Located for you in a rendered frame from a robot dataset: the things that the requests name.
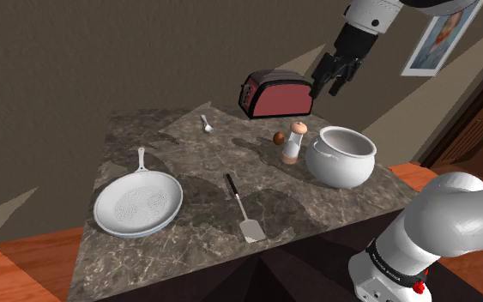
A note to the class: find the small silver spoon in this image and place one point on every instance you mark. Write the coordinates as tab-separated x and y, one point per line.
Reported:
207	127

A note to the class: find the red and black toaster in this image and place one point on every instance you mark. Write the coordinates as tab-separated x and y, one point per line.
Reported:
283	98

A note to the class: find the white round pot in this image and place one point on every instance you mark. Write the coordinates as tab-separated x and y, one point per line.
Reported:
337	167

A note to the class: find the white and tan pepper mill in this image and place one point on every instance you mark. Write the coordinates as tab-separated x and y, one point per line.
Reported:
293	146

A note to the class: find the white frying pan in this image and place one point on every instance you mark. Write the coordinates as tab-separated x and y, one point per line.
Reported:
138	205

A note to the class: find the dark robot stand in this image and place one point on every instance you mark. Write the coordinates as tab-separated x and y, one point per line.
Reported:
308	272

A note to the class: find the framed portrait wall picture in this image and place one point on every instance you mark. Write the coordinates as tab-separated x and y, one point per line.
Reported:
435	46

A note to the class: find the brown egg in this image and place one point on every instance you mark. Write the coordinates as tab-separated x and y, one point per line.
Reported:
278	138

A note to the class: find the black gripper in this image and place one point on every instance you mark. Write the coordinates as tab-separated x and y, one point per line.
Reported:
354	42

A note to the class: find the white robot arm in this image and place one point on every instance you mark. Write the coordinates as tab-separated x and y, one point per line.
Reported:
441	217

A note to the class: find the brown wooden door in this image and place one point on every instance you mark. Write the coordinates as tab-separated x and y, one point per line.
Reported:
479	121

